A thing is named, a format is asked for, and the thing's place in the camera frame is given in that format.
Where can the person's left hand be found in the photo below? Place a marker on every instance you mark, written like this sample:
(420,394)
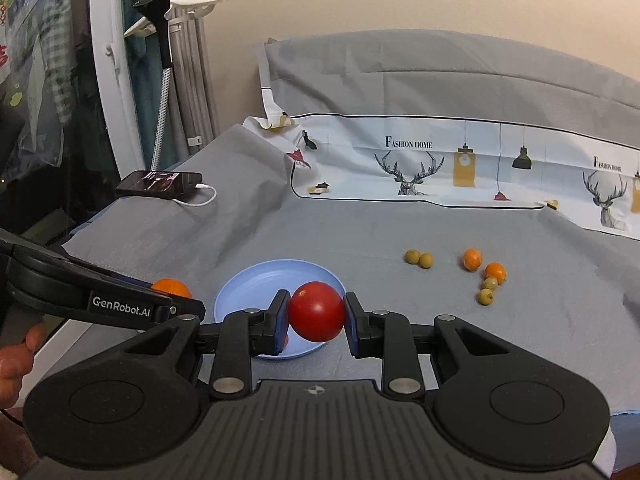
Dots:
(15,375)

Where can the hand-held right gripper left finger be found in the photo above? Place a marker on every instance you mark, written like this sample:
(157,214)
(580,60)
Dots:
(281,320)

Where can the blue round plate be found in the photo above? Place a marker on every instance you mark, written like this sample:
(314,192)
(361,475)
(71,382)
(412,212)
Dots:
(250,285)

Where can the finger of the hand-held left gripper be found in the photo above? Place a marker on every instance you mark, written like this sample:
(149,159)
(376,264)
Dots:
(187,306)
(125,282)

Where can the hanging plaid shirt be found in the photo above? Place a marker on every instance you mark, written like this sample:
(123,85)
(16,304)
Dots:
(55,60)

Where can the grey bed sheet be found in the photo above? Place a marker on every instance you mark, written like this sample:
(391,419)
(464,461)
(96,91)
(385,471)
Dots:
(400,220)

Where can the small white clip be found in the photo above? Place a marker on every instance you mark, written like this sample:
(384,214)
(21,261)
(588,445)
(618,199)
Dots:
(194,139)

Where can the teal curtain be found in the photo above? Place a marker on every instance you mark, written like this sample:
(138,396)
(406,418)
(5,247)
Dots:
(145,110)

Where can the white window frame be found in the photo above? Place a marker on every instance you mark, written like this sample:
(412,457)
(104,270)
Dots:
(112,110)

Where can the black gooseneck phone holder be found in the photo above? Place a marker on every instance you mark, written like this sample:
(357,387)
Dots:
(162,45)

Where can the white plastic hanger rack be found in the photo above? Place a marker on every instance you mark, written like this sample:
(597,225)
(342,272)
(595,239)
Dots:
(200,2)

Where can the small green fruit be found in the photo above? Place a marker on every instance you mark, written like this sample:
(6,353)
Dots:
(490,283)
(426,260)
(485,297)
(411,256)

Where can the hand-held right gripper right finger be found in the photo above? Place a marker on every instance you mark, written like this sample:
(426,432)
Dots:
(351,325)

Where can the orange tangerine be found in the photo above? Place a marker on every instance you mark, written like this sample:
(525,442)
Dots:
(495,272)
(170,288)
(471,258)

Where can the black smartphone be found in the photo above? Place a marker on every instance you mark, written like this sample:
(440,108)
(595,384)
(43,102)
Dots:
(160,182)

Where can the deer printed white cloth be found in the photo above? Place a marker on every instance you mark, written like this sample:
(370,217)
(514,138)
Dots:
(500,150)

